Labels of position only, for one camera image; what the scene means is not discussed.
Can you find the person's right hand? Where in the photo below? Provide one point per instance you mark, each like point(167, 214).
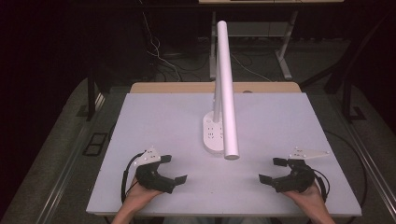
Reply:
point(308, 197)

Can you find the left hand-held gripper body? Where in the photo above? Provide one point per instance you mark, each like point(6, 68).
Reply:
point(148, 179)

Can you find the black floor frame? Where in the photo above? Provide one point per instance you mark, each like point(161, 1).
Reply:
point(95, 144)

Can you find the person's left hand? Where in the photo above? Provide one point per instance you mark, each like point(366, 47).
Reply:
point(138, 196)

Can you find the white metal desk frame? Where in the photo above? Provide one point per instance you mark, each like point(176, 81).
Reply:
point(281, 56)

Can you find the black metal stand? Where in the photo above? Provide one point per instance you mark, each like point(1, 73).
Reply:
point(91, 96)
point(345, 74)

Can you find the metal floor rail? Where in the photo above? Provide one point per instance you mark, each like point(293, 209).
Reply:
point(62, 180)
point(367, 155)

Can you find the white desk lamp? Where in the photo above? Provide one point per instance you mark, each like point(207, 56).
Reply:
point(229, 93)

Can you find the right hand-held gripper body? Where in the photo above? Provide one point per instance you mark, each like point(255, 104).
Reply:
point(300, 180)

